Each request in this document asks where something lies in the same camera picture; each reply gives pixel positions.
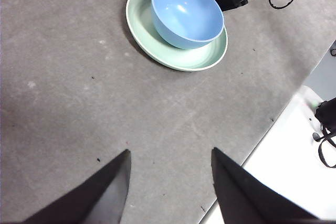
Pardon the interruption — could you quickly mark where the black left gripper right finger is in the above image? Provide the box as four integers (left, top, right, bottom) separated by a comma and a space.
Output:
211, 147, 323, 224

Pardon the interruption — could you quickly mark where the pale green round plate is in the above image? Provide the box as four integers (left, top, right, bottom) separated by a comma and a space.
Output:
125, 0, 229, 72

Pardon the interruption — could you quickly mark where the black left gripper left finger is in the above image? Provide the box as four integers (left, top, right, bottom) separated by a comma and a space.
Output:
23, 150, 131, 224

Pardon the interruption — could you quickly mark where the black strap cable loop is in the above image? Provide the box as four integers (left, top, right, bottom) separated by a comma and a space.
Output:
317, 126, 336, 169

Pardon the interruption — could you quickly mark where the blue ribbed bowl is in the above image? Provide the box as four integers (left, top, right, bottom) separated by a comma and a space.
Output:
151, 0, 225, 50

